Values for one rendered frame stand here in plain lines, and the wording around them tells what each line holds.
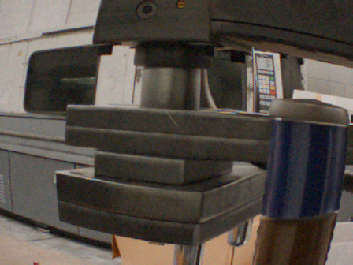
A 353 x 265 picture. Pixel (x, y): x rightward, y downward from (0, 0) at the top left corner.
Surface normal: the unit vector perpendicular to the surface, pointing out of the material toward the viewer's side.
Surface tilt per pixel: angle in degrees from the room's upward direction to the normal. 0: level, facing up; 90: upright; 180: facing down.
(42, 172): 90
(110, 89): 90
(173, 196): 90
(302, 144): 104
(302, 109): 71
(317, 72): 90
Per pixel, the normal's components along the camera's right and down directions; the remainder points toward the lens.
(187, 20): -0.35, 0.03
